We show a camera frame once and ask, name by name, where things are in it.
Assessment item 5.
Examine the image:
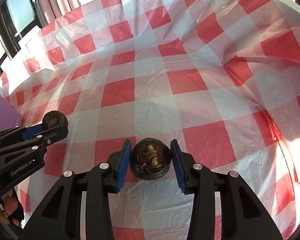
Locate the left hand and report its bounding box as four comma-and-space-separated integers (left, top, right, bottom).
0, 189, 24, 227

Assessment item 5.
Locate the purple white cardboard box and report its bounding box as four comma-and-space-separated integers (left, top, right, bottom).
0, 95, 23, 131

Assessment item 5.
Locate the pink curtain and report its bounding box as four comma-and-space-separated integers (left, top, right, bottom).
34, 0, 82, 28

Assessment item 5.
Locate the red white checkered tablecloth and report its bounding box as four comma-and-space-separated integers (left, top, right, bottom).
0, 0, 300, 239

